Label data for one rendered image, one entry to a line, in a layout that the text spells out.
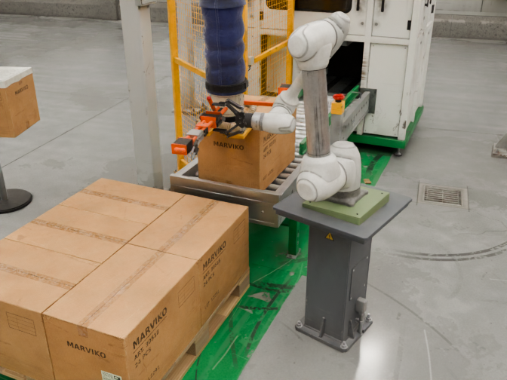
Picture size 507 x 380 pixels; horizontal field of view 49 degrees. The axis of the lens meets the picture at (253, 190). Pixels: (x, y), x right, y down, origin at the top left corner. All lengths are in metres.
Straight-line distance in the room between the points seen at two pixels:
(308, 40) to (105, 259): 1.37
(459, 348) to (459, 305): 0.38
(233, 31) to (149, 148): 1.65
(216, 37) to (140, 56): 1.29
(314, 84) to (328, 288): 1.07
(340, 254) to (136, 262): 0.97
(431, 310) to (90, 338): 1.90
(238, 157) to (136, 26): 1.35
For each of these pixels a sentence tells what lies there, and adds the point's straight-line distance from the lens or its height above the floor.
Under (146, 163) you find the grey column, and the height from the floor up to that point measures 0.31.
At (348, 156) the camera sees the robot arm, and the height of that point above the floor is 1.02.
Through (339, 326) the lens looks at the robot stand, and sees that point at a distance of 2.96.
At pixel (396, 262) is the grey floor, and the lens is 3.74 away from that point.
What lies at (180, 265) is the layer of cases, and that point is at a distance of 2.62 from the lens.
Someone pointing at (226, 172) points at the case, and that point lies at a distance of 3.26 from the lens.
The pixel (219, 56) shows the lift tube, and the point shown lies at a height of 1.36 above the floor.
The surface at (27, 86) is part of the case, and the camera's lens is 4.40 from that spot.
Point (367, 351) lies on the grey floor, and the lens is 3.02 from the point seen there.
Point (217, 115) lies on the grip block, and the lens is 2.87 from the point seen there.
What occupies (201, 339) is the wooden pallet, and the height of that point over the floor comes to 0.08.
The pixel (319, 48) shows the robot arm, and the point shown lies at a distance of 2.27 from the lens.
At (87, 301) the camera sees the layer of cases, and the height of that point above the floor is 0.54.
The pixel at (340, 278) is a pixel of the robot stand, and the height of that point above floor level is 0.40.
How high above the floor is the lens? 1.97
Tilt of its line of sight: 26 degrees down
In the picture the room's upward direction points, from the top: straight up
